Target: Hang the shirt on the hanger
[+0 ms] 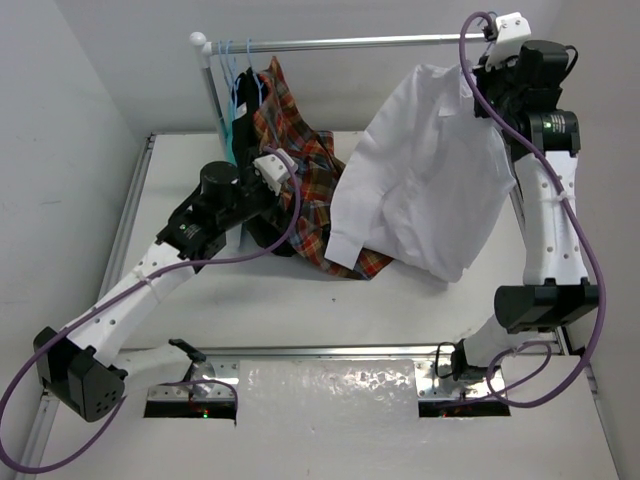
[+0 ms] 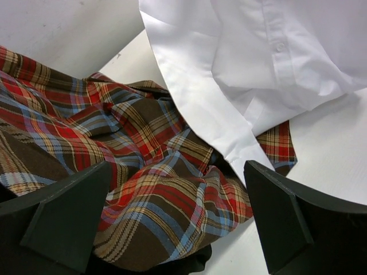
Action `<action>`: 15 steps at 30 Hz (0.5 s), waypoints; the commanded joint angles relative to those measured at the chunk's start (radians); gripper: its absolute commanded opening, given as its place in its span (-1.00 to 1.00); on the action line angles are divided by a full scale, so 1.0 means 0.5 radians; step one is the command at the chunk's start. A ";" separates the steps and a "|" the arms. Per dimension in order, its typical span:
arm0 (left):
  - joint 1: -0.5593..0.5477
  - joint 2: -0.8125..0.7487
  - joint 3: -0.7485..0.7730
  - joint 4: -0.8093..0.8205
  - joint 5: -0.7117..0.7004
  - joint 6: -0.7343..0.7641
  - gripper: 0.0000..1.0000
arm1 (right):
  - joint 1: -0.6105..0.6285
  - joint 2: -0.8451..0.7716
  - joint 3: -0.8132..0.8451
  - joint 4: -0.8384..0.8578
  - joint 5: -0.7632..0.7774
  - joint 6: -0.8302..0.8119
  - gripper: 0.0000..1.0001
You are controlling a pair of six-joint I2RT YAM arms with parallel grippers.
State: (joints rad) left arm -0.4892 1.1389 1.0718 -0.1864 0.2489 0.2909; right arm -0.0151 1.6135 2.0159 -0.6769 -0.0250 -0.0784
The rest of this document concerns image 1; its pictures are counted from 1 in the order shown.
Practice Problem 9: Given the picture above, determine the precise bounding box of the white shirt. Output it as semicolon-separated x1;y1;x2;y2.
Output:
325;65;515;283

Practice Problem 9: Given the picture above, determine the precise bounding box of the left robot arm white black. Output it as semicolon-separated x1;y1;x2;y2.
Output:
34;149;297;422

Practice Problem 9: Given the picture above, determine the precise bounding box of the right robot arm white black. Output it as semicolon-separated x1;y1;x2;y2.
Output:
449;40;599;381

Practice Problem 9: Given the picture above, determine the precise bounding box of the black garment on hanger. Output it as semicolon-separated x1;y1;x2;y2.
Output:
230;69;296;259

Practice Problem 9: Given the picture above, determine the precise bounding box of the plaid shirt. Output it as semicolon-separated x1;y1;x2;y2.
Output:
253;57;391;280

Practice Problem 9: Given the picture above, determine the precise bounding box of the teal garment on hanger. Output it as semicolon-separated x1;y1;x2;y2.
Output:
225;93;237;165

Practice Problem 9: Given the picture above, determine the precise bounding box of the blue hanger with black garment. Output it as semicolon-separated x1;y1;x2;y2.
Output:
224;40;239;99

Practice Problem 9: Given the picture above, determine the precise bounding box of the blue hanger with teal garment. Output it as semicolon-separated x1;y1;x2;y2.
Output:
217;41;232;89

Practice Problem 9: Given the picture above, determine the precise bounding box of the clothes rack metal white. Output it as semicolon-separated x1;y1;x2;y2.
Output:
189;32;460;147

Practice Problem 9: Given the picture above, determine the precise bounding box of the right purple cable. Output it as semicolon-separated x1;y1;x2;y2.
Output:
458;10;609;409

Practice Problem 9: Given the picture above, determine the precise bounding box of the purple cable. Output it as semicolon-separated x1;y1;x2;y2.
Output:
0;145;302;474
458;10;609;409

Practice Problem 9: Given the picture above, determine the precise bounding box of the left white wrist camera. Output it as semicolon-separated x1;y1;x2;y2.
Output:
252;148;298;196

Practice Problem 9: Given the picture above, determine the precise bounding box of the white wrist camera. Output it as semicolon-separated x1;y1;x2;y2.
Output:
485;12;531;71
252;148;298;196

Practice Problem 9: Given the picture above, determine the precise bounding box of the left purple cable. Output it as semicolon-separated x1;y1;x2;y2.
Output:
0;145;302;474

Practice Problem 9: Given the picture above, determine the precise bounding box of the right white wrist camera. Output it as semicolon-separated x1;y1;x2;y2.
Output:
485;12;531;71

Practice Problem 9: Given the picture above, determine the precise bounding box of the metal mounting rail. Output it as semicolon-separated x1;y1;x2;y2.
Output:
127;342;566;404

